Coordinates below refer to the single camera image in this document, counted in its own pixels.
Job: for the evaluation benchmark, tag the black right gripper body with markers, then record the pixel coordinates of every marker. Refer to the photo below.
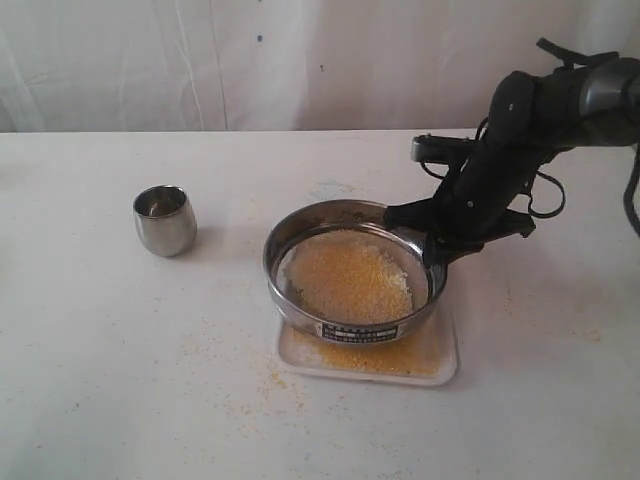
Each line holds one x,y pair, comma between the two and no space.
474,196

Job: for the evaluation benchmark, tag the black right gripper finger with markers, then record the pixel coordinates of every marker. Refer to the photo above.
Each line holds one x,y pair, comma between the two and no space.
421,216
438,252

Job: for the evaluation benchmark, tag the round steel sieve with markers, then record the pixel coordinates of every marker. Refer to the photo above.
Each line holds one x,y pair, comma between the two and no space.
426,274

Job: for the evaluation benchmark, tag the stainless steel cup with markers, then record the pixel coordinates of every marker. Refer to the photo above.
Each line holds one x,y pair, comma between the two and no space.
164,220

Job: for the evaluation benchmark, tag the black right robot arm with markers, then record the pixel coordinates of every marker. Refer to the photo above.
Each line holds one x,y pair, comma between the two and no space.
531,120

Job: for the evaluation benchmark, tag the yellow and white grain mixture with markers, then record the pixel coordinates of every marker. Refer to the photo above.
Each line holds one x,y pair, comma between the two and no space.
362,281

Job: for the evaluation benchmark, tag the white square plastic tray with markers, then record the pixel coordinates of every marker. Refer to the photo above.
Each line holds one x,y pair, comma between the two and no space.
445,350

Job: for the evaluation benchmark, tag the white backdrop curtain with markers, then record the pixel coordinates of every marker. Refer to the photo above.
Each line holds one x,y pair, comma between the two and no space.
282,65

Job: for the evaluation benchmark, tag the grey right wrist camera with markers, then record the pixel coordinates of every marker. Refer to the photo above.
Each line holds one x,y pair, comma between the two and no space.
432,149

